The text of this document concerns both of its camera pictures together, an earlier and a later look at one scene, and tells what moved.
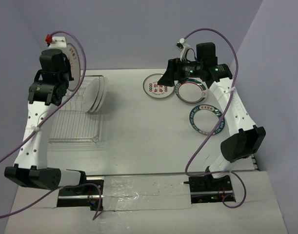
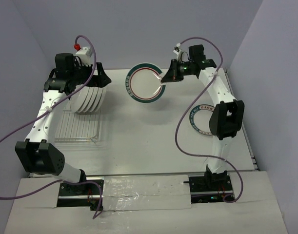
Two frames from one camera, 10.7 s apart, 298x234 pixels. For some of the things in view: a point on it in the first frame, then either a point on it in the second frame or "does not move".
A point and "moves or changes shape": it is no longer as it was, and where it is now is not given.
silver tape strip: (135, 192) does not move
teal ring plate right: (221, 125) does not move
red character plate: (153, 89) → (77, 101)
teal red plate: (191, 90) → (143, 83)
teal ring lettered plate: (75, 67) moves or changes shape
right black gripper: (174, 72) does not move
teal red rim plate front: (90, 94) → (100, 91)
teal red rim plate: (101, 91) does not move
